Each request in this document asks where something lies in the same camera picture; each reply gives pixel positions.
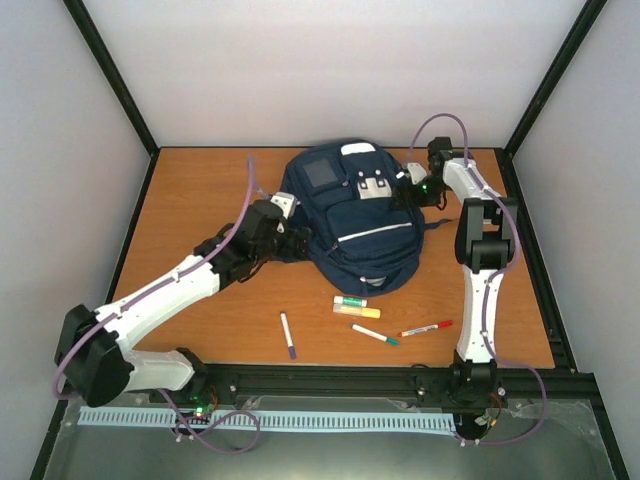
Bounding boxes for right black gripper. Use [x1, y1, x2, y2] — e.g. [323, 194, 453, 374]
[391, 176, 448, 211]

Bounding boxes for navy blue backpack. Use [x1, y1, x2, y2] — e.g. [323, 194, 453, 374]
[280, 139, 445, 297]

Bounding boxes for purple cap marker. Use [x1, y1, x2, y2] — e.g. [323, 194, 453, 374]
[280, 312, 297, 360]

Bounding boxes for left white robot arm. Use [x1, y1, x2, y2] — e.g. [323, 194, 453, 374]
[54, 192, 310, 407]

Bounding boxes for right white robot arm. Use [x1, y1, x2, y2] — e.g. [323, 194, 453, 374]
[392, 137, 518, 406]

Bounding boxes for green white glue stick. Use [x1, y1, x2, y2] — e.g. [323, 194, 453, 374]
[334, 295, 368, 307]

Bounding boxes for yellow highlighter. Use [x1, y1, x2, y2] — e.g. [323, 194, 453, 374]
[333, 304, 381, 319]

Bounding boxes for red cap marker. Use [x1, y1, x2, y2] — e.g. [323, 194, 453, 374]
[398, 320, 454, 338]

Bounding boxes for teal cap marker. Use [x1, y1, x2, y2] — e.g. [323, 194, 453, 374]
[350, 323, 399, 346]

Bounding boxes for small circuit board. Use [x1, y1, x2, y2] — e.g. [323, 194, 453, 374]
[188, 393, 219, 419]

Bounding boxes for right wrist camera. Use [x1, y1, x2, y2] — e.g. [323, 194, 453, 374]
[396, 162, 428, 185]

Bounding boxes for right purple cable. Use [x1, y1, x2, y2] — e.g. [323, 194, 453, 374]
[408, 112, 549, 446]

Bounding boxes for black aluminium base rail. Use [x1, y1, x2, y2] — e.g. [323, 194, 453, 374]
[64, 362, 599, 416]

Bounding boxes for left black frame post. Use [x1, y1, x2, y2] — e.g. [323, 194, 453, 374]
[62, 0, 160, 157]

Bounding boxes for black frame post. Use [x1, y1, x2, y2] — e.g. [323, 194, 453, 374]
[62, 0, 160, 157]
[504, 0, 608, 160]

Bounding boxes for light blue cable duct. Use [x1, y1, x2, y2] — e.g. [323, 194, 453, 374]
[77, 406, 456, 436]

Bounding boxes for right black frame post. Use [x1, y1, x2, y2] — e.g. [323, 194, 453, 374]
[504, 0, 608, 160]

